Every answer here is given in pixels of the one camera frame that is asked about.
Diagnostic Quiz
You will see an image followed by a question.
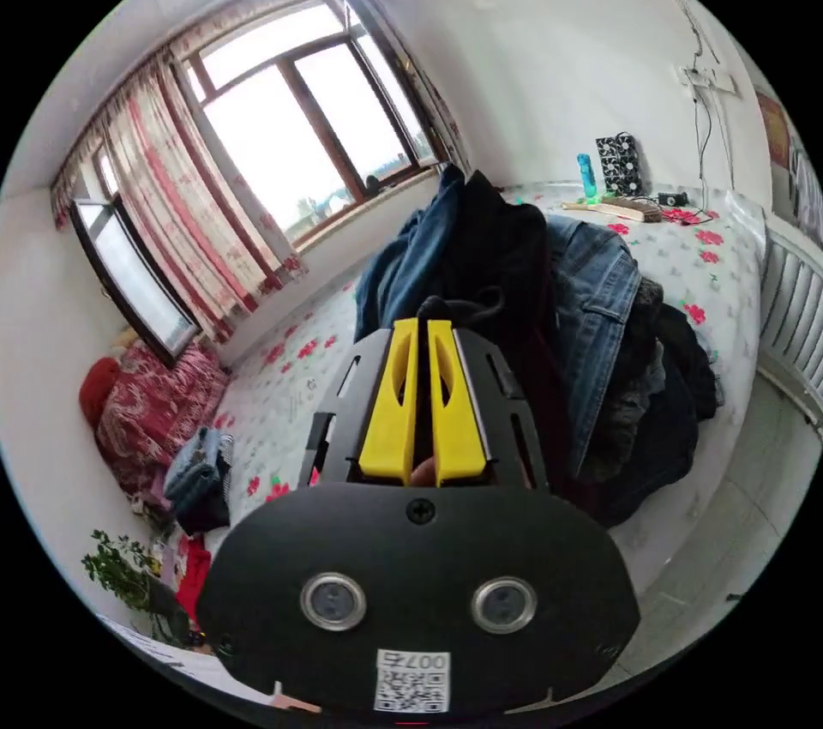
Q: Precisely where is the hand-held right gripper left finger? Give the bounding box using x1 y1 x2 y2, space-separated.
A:
357 319 421 481

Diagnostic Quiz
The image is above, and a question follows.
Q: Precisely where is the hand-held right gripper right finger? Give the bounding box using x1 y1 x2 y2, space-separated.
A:
427 319 485 487

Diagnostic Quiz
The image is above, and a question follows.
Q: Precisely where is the pile of clothes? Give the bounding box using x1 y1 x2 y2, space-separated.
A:
352 162 723 532

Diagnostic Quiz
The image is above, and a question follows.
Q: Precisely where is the stack of folded clothes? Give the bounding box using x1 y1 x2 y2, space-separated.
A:
162 425 237 536

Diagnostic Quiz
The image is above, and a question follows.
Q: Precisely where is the red patterned folded quilt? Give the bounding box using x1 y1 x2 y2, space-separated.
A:
94 340 231 502

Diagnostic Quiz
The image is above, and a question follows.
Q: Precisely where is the hand broom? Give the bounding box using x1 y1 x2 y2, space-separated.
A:
562 194 664 224

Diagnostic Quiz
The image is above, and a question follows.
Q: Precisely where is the bed with floral sheet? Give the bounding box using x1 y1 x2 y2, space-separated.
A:
212 178 772 557

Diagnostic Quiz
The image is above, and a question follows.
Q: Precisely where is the blue bottle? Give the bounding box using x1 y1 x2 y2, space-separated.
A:
575 152 600 201

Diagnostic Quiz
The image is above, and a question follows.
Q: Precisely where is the small dark-framed window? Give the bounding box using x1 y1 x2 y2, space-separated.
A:
67 195 201 369

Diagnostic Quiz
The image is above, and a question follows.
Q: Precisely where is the red pillow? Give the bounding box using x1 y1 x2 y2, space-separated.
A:
77 355 124 429

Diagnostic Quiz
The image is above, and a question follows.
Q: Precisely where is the green potted plant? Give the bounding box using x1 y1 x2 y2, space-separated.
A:
80 527 170 642

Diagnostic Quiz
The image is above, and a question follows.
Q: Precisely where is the black double fan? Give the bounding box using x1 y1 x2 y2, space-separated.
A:
593 131 646 197

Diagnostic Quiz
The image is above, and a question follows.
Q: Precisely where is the red floral curtain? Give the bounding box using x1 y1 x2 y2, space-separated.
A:
50 0 464 346

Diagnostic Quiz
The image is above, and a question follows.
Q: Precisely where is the large brown-framed window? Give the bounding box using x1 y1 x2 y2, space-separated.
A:
171 0 453 249

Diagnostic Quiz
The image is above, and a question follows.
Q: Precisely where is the white radiator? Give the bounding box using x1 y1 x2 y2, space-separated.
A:
757 219 823 436

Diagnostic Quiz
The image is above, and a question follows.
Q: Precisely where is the white wall power strip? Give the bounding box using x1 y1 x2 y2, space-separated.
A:
680 66 738 94

